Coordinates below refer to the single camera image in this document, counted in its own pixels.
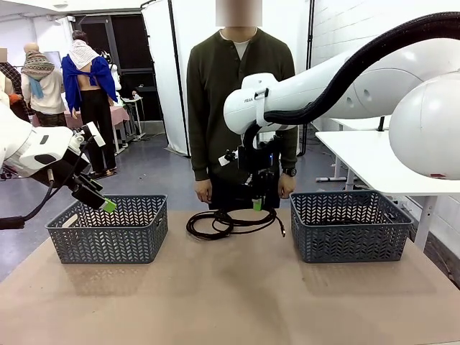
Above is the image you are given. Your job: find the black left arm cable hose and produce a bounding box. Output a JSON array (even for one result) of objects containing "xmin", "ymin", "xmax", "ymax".
[{"xmin": 0, "ymin": 168, "xmax": 57, "ymax": 231}]

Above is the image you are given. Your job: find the black stand pole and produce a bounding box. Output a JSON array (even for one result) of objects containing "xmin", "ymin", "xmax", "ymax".
[{"xmin": 297, "ymin": 0, "xmax": 316, "ymax": 156}]

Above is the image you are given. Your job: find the person's left hand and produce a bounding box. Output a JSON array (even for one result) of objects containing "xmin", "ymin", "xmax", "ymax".
[{"xmin": 279, "ymin": 175, "xmax": 298, "ymax": 201}]

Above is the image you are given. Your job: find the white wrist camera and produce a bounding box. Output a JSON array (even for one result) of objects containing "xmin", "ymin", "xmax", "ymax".
[
  {"xmin": 218, "ymin": 149, "xmax": 240, "ymax": 168},
  {"xmin": 70, "ymin": 121, "xmax": 106, "ymax": 149}
]

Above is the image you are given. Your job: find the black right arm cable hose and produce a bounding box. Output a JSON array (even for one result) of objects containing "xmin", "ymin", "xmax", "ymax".
[{"xmin": 242, "ymin": 11, "xmax": 460, "ymax": 148}]

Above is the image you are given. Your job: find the mannequin with patterned scarf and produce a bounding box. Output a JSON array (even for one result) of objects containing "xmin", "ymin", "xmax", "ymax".
[{"xmin": 20, "ymin": 42, "xmax": 68, "ymax": 127}]

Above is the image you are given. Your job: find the large white table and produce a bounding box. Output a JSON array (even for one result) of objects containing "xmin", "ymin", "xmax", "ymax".
[{"xmin": 315, "ymin": 131, "xmax": 460, "ymax": 252}]

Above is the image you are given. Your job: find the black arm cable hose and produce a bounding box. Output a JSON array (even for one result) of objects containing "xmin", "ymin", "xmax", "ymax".
[
  {"xmin": 242, "ymin": 11, "xmax": 460, "ymax": 148},
  {"xmin": 0, "ymin": 168, "xmax": 57, "ymax": 231}
]

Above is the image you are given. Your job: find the person's left forearm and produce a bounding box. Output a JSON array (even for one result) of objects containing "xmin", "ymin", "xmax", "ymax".
[{"xmin": 280, "ymin": 124, "xmax": 298, "ymax": 170}]

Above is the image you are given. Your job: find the grey plastic basket white label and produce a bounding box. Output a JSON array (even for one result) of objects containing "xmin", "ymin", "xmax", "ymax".
[{"xmin": 45, "ymin": 194, "xmax": 169, "ymax": 265}]

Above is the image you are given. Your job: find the white table with tripod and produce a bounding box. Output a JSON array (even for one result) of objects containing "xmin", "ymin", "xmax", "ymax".
[{"xmin": 312, "ymin": 115, "xmax": 392, "ymax": 132}]

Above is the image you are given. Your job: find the person in green henley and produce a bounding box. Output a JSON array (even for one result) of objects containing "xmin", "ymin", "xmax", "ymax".
[{"xmin": 185, "ymin": 0, "xmax": 298, "ymax": 211}]

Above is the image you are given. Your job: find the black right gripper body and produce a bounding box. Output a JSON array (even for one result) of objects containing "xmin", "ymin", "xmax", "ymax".
[{"xmin": 246, "ymin": 143, "xmax": 280, "ymax": 197}]

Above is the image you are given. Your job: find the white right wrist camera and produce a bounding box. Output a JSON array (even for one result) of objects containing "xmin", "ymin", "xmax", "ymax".
[{"xmin": 218, "ymin": 149, "xmax": 240, "ymax": 168}]

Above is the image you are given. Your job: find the white humanoid figure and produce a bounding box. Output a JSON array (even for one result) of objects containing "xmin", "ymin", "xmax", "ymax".
[{"xmin": 103, "ymin": 50, "xmax": 122, "ymax": 93}]

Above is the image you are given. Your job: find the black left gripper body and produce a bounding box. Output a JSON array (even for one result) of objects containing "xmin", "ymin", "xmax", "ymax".
[{"xmin": 53, "ymin": 147, "xmax": 91, "ymax": 190}]

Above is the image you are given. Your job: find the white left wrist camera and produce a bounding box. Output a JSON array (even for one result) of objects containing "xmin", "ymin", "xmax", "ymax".
[{"xmin": 70, "ymin": 121, "xmax": 106, "ymax": 149}]

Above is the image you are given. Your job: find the person's right forearm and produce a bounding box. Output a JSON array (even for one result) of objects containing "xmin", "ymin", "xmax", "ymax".
[{"xmin": 190, "ymin": 121, "xmax": 211, "ymax": 180}]

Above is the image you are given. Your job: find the mannequin with blue jacket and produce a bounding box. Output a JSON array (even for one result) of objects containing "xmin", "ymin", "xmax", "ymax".
[{"xmin": 60, "ymin": 30, "xmax": 119, "ymax": 177}]

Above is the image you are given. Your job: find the white backdrop screen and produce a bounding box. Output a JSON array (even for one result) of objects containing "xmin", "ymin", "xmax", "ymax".
[{"xmin": 140, "ymin": 0, "xmax": 313, "ymax": 159}]

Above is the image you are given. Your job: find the black USB cable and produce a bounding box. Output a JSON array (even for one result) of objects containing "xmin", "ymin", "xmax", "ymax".
[{"xmin": 211, "ymin": 208, "xmax": 288, "ymax": 239}]

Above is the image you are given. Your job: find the table with pink cloth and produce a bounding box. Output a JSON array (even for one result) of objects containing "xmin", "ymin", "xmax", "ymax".
[{"xmin": 32, "ymin": 103, "xmax": 131, "ymax": 155}]

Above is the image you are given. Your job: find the figure in plaid shirt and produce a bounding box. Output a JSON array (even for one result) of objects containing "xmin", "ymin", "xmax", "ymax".
[{"xmin": 0, "ymin": 47, "xmax": 32, "ymax": 123}]

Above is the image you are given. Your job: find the person's right hand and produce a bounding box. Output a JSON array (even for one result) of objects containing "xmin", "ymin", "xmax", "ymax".
[{"xmin": 195, "ymin": 178, "xmax": 213, "ymax": 204}]

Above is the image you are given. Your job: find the small white desk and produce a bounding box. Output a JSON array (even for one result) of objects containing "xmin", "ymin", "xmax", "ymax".
[{"xmin": 121, "ymin": 95, "xmax": 147, "ymax": 142}]

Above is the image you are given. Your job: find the dark glass door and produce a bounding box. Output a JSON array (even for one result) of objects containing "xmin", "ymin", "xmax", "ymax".
[{"xmin": 73, "ymin": 14, "xmax": 155, "ymax": 123}]

